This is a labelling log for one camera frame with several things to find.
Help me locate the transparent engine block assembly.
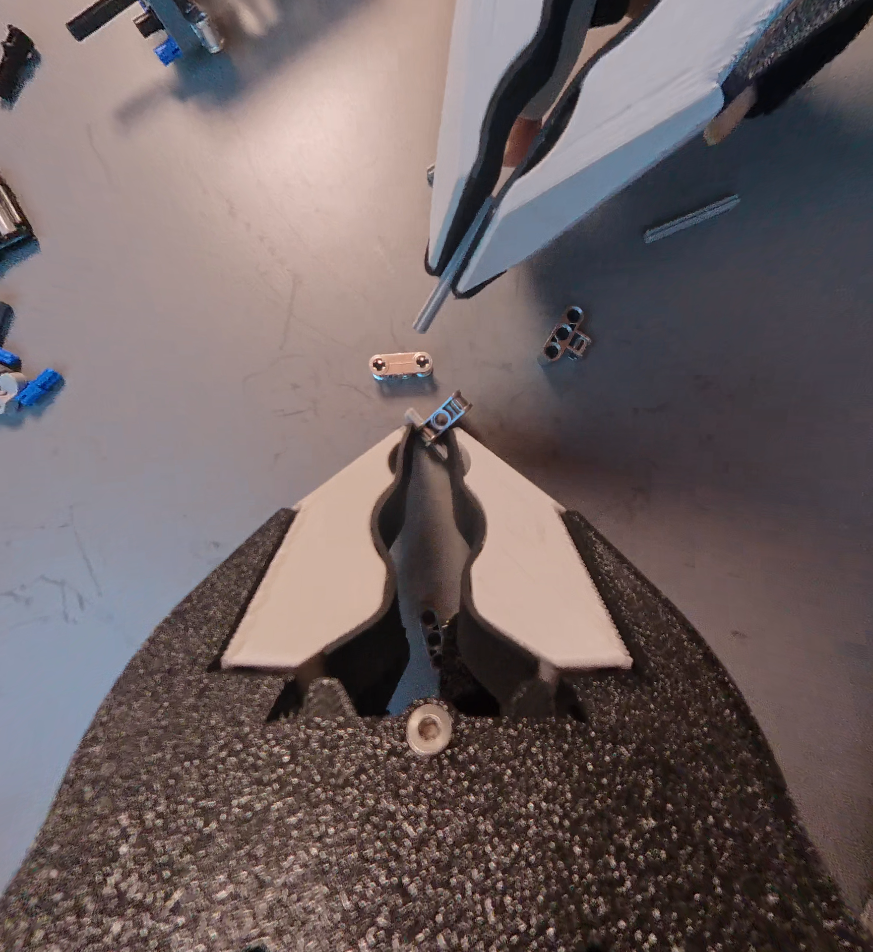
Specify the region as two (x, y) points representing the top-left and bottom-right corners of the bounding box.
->
(66, 0), (283, 65)

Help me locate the black axle pin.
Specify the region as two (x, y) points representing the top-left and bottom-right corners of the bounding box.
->
(0, 24), (41, 103)

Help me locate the grey desk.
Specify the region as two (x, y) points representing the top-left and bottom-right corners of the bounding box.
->
(0, 0), (873, 923)

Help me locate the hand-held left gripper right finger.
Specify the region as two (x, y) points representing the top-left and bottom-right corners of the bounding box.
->
(447, 431), (634, 715)

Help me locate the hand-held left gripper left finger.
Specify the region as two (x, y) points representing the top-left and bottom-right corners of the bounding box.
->
(219, 425), (415, 716)

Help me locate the dark grey connector piece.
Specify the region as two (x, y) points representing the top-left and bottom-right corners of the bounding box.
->
(414, 394), (475, 458)

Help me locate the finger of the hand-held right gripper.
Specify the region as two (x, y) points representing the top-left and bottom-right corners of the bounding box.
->
(423, 0), (558, 278)
(451, 0), (789, 298)

